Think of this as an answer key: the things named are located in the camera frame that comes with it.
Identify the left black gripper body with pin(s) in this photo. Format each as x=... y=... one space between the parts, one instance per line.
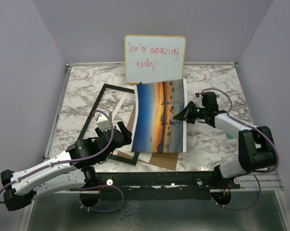
x=100 y=133

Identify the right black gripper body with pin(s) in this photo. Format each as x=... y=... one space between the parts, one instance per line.
x=197 y=113

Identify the sunset fishing photo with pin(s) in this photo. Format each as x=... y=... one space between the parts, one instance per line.
x=155 y=129

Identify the brown frame backing board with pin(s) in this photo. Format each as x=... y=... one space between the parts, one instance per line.
x=168 y=161

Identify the black picture frame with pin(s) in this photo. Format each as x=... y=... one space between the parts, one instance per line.
x=132 y=161

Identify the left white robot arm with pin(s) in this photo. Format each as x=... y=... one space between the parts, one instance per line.
x=71 y=169

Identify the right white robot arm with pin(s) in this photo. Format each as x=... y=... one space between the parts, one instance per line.
x=256 y=149

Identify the teal green eraser block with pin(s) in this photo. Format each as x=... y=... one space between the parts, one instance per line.
x=229 y=136

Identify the yellow-framed whiteboard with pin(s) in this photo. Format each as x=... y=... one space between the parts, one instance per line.
x=154 y=58

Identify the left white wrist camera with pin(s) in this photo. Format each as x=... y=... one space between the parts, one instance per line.
x=102 y=121

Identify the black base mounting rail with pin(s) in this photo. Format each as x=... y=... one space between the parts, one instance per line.
x=163 y=185

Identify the aluminium table edge rail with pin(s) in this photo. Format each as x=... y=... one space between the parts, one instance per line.
x=47 y=153

